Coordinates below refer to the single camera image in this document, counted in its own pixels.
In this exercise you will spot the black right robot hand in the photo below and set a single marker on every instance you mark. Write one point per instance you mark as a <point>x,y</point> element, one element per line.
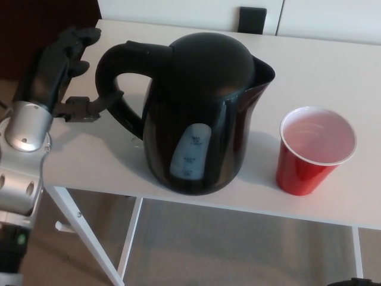
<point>352,282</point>

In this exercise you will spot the black electric kettle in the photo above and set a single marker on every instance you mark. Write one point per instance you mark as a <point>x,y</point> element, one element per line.
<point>208,83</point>

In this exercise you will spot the red plastic cup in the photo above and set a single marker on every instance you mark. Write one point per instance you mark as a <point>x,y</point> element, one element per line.
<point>300,177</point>

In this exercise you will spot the white cabinet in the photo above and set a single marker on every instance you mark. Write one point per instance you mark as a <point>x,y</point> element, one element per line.
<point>178,10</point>

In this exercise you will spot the dark brown cabinet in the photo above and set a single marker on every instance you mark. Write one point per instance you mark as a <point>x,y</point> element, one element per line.
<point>29,29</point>

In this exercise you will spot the black rectangular wall plate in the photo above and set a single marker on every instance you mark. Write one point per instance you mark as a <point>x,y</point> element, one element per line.
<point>253,21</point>

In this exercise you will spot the white metal-frame table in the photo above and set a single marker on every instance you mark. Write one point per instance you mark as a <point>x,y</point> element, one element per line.
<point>98,155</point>

